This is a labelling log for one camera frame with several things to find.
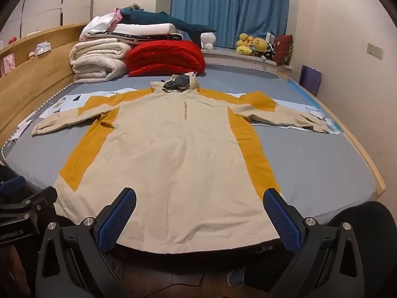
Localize purple paper bag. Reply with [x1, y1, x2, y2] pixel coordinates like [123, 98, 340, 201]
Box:
[299, 65, 322, 96]

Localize printed light blue bed runner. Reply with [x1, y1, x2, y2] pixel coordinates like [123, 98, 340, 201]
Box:
[5, 87, 342, 143]

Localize white folded bedding stack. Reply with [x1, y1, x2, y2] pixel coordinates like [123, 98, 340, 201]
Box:
[79, 8, 184, 44]

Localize cream folded blanket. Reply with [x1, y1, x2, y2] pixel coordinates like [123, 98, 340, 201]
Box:
[69, 38, 131, 84]

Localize blue curtain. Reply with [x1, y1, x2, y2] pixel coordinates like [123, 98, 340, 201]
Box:
[171, 0, 289, 48]

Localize white plush toy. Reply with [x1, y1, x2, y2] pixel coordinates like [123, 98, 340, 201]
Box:
[200, 32, 216, 50]

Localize teal plush shark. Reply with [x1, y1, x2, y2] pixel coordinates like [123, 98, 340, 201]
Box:
[120, 7, 216, 46]

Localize grey bed mattress sheet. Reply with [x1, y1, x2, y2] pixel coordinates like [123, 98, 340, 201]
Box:
[3, 65, 375, 223]

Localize yellow plush toys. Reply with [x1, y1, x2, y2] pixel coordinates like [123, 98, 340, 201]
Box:
[235, 33, 274, 60]

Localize beige and mustard jacket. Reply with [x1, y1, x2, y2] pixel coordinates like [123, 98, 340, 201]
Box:
[32, 73, 328, 254]

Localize red folded quilt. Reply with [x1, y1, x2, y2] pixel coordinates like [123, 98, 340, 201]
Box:
[125, 40, 206, 77]

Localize tissue pack on headboard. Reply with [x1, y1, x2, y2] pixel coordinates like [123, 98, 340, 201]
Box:
[34, 41, 51, 56]

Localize wall light switch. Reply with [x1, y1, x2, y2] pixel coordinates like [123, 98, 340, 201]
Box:
[367, 43, 384, 60]

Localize wooden headboard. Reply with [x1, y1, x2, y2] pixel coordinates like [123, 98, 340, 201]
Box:
[0, 23, 85, 144]

